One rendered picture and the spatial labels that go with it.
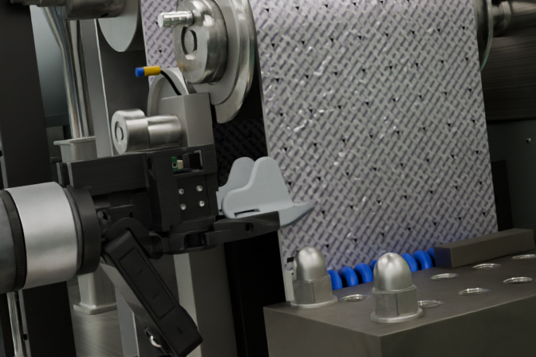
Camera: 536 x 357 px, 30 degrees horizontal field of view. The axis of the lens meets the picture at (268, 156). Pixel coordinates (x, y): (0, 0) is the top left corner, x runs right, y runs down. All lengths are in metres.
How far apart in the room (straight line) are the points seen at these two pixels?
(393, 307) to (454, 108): 0.30
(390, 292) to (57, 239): 0.24
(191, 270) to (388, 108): 0.23
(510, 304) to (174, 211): 0.26
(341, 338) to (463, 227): 0.28
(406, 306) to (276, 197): 0.17
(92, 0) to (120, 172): 0.36
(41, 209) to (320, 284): 0.22
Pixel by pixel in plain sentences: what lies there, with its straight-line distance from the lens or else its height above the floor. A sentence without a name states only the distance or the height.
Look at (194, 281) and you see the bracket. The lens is 0.90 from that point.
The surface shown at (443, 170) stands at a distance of 0.94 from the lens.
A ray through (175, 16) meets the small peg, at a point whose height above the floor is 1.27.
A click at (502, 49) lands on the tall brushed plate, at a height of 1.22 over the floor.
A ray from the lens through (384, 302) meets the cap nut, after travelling 0.70.
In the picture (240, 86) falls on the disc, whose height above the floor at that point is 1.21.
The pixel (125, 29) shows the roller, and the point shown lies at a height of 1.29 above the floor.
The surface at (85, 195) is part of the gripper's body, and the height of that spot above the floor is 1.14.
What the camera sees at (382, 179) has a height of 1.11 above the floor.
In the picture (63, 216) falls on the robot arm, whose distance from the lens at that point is 0.73.
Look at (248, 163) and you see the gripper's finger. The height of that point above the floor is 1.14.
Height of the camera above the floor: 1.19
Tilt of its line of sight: 3 degrees down
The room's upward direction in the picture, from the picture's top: 7 degrees counter-clockwise
